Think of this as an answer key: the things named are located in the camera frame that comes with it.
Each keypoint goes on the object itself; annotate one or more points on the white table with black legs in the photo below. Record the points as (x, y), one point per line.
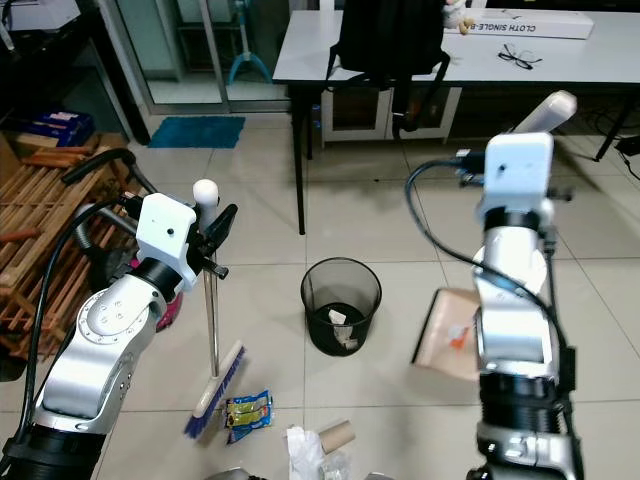
(575, 65)

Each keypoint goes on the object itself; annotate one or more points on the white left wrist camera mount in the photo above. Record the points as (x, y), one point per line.
(165, 230)

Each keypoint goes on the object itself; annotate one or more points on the crumpled white plastic bag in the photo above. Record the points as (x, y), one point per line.
(302, 452)

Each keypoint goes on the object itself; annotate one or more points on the black backpack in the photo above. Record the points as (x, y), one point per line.
(390, 35)

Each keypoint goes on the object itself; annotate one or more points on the blue flat carton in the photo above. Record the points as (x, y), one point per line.
(60, 126)

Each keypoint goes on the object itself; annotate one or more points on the green yellow snack packet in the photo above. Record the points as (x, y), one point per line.
(248, 415)

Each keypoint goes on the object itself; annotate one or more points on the black mesh waste bin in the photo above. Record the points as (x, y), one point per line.
(318, 285)

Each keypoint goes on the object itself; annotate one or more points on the black desk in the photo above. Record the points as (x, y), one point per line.
(35, 70)

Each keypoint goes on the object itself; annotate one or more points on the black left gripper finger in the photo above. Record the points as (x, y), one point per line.
(226, 224)

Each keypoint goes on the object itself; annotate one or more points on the broom with purple bristles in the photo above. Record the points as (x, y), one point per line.
(216, 390)

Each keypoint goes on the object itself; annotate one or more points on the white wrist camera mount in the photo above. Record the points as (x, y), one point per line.
(520, 165)
(165, 230)

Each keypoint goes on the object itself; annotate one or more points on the black framed eyeglasses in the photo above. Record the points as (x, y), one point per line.
(526, 61)

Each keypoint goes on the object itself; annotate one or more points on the light blue floor stand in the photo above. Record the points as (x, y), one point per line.
(248, 62)

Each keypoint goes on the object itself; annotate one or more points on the long white printed box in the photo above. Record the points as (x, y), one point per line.
(530, 24)

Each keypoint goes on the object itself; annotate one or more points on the small white plush toy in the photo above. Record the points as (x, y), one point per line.
(458, 13)

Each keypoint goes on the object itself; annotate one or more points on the blue floor mat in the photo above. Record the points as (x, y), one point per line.
(196, 132)

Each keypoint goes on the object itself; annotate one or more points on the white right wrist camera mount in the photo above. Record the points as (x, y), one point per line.
(520, 165)

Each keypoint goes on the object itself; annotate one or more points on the wooden slatted rack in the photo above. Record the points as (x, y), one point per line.
(35, 230)

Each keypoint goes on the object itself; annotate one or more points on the brown cardboard tube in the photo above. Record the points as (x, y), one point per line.
(337, 434)

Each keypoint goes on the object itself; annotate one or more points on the white low cabinet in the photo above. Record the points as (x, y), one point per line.
(360, 112)

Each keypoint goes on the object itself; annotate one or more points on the crumpled paper rubbish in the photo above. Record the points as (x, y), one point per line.
(340, 328)

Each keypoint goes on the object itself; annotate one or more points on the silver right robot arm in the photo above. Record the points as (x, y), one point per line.
(510, 320)

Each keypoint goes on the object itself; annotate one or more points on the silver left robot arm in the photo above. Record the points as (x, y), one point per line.
(105, 322)

